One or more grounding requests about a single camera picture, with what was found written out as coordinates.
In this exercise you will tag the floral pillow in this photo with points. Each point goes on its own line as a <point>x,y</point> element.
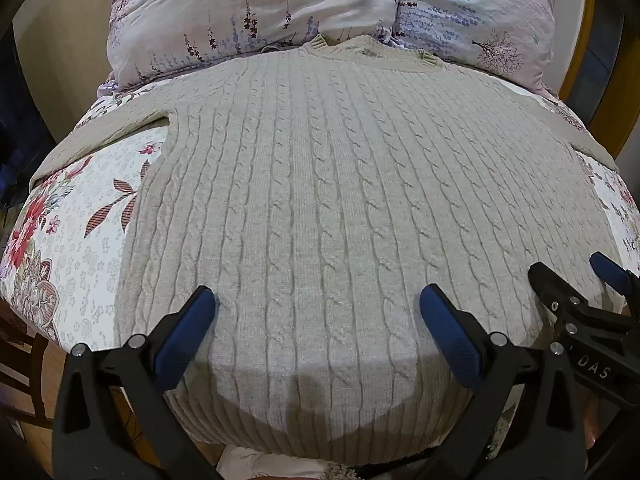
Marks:
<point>310,5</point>

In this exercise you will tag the brown wooden chair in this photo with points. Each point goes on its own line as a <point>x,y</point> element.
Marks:
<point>30,360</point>

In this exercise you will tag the white floral bed sheet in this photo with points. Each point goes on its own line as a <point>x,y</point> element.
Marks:
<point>75,260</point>

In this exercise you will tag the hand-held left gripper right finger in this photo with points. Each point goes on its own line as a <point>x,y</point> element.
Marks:
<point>450,335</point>

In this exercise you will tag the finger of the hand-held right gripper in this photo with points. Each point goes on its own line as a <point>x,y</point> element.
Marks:
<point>612,270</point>
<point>547,282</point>

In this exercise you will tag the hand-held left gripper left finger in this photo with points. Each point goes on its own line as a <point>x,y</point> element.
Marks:
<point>186,325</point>

